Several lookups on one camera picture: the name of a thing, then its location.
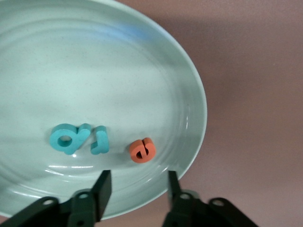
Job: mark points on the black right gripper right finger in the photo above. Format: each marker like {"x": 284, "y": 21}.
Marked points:
{"x": 187, "y": 212}

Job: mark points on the pale green plate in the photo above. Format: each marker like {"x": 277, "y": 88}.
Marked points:
{"x": 94, "y": 82}

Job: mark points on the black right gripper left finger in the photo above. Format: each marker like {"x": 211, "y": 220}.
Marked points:
{"x": 82, "y": 210}

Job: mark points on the teal foam letter p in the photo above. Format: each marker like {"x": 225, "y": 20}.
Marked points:
{"x": 79, "y": 139}

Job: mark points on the orange foam letter e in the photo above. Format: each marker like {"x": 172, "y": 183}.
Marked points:
{"x": 135, "y": 147}

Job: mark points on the teal foam letter r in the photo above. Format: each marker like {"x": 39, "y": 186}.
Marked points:
{"x": 103, "y": 142}

